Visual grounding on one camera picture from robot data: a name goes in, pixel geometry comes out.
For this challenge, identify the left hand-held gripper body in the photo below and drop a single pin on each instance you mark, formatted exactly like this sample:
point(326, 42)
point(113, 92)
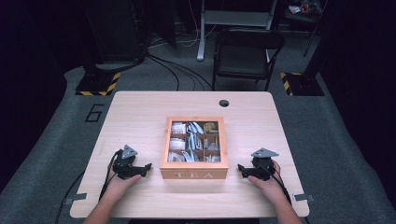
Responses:
point(124, 168)

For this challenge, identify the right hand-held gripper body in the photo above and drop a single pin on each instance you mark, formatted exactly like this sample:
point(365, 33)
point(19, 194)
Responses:
point(263, 168)

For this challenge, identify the wooden tea box glass lid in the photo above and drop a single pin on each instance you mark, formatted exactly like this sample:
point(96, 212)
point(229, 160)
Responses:
point(194, 174)

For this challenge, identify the person's left hand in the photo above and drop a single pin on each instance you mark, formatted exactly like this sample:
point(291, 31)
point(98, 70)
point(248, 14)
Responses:
point(120, 186)

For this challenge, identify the person's right hand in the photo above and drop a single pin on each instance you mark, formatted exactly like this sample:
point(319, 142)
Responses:
point(272, 186)

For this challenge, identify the pile of tea packets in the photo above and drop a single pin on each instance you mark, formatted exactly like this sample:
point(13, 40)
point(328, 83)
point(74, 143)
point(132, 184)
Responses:
point(177, 143)

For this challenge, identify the grey tape strip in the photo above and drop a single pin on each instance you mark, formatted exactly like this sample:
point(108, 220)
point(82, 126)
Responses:
point(303, 197)
point(76, 197)

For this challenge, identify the black yellow striped stand base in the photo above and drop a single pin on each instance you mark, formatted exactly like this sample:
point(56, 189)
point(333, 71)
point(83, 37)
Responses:
point(96, 84)
point(303, 85)

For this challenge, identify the black folding chair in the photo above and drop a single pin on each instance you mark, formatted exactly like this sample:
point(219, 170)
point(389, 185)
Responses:
point(243, 62)

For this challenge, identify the dark cluttered cart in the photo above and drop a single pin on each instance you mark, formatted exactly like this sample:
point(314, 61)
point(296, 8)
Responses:
point(303, 9)

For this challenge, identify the white desk frame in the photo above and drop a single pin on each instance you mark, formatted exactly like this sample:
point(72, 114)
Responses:
point(236, 17)

